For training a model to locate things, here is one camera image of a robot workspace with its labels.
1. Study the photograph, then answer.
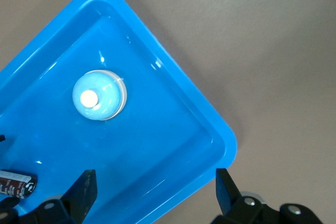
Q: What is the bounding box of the light blue call bell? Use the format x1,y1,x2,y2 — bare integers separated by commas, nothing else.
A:
72,69,128,122

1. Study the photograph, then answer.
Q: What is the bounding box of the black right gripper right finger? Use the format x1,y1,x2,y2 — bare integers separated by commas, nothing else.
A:
212,168,266,224

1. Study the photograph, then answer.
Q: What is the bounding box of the small black striped capacitor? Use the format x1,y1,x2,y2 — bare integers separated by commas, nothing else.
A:
0,169,38,200

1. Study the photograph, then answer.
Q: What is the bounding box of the blue plastic tray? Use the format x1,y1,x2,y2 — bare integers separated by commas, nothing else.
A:
0,0,238,224

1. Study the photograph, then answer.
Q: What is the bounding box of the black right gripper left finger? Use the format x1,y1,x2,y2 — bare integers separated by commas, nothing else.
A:
34,169,99,224

